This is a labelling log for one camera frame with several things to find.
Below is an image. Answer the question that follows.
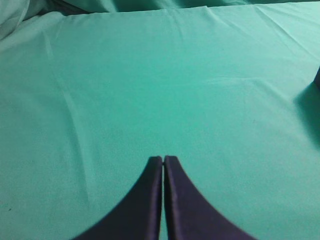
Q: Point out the green table cloth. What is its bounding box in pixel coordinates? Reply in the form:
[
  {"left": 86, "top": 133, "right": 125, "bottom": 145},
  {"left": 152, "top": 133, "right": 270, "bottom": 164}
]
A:
[{"left": 0, "top": 1, "right": 320, "bottom": 240}]

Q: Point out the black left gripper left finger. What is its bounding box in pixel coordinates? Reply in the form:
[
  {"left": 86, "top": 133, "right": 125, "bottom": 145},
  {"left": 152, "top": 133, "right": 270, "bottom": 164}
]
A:
[{"left": 75, "top": 156, "right": 162, "bottom": 240}]

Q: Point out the black cube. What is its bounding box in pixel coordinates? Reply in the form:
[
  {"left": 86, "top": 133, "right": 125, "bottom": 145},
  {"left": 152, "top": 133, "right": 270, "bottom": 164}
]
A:
[{"left": 313, "top": 68, "right": 320, "bottom": 89}]

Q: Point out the green backdrop cloth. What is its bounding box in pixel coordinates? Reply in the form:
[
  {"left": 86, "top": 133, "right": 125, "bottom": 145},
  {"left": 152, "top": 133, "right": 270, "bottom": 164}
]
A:
[{"left": 0, "top": 0, "right": 320, "bottom": 41}]

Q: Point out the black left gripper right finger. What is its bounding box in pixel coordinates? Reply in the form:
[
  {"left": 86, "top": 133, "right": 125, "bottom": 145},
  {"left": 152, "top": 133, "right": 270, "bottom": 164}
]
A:
[{"left": 164, "top": 155, "right": 254, "bottom": 240}]

